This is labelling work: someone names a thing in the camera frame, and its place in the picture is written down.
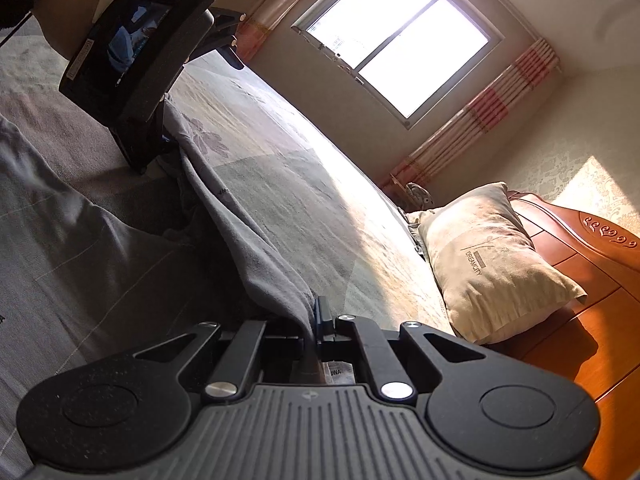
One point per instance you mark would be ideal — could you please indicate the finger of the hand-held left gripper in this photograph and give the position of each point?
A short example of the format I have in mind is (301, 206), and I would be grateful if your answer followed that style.
(227, 25)

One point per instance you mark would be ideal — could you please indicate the grey folded cloth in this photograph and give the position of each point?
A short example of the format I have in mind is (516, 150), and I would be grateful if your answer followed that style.
(419, 196)

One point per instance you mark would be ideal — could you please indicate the grey pants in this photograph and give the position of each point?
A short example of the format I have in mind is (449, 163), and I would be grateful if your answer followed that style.
(90, 260)

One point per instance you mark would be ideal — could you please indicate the beige printed pillow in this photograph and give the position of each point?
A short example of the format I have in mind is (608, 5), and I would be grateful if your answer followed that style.
(490, 270)

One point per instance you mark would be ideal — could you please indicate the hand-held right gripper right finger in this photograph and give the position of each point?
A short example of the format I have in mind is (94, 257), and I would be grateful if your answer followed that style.
(324, 322)

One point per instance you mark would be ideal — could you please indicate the wooden headboard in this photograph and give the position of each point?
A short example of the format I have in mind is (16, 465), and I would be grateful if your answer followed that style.
(590, 340)

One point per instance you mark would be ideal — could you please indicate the beige floral pillow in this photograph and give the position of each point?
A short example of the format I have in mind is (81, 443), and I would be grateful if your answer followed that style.
(417, 225)

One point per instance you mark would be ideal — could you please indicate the wooden nightstand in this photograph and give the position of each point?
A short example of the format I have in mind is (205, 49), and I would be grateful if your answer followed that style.
(397, 195)

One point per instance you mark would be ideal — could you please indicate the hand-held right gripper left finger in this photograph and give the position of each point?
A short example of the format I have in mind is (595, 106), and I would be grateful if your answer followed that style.
(285, 345)

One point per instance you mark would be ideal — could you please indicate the pink striped curtain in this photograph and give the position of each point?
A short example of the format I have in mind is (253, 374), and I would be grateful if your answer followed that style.
(480, 110)
(280, 5)

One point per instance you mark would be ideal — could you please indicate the window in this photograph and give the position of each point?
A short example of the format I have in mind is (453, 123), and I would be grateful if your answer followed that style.
(400, 35)

